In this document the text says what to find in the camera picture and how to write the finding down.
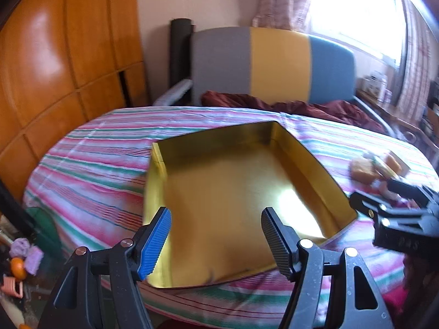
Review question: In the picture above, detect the black rolled mat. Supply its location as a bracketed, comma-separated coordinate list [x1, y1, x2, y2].
[170, 17, 194, 93]

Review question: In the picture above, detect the purple soft toy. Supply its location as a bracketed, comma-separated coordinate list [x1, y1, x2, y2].
[10, 238, 31, 257]

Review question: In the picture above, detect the dark red blanket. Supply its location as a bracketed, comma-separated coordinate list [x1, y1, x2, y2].
[201, 90, 385, 132]

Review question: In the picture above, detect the yellow cake packet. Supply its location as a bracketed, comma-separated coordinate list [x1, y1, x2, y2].
[349, 157, 381, 182]

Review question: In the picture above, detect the green glass side table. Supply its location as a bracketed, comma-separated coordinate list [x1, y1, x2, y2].
[26, 206, 64, 257]

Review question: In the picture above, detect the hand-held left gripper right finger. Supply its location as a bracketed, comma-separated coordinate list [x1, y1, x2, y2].
[261, 207, 393, 329]

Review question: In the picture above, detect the tan pastry packet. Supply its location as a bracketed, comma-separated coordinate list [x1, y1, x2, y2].
[381, 152, 410, 175]

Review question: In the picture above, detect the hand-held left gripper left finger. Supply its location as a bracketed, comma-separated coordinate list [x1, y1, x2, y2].
[38, 206, 172, 329]

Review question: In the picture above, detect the gold tin box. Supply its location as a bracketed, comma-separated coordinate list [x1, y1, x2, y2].
[142, 121, 359, 288]

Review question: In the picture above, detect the pink patterned curtain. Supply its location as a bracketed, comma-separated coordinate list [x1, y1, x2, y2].
[252, 0, 314, 31]

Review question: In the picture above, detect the grey yellow blue chair back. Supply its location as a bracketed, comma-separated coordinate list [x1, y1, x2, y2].
[190, 25, 357, 105]

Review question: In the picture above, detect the orange fruit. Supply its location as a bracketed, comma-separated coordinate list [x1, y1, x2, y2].
[10, 257, 28, 279]

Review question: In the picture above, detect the grey chair armrest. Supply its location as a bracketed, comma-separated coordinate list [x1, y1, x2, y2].
[353, 94, 395, 136]
[153, 78, 193, 107]

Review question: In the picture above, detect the window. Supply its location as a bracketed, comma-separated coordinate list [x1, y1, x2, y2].
[309, 0, 405, 66]

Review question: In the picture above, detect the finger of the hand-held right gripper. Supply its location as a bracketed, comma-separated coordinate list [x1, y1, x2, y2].
[387, 179, 439, 209]
[349, 192, 392, 220]

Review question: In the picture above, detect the wooden wardrobe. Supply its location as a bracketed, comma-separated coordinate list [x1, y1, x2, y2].
[0, 0, 150, 199]

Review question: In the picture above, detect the wooden desk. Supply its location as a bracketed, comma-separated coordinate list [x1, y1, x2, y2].
[357, 86, 439, 144]

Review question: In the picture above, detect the white carton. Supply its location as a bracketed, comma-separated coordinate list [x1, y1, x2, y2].
[364, 71, 390, 94]

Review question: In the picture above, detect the pink plastic toy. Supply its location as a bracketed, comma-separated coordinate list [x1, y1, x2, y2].
[0, 276, 24, 299]

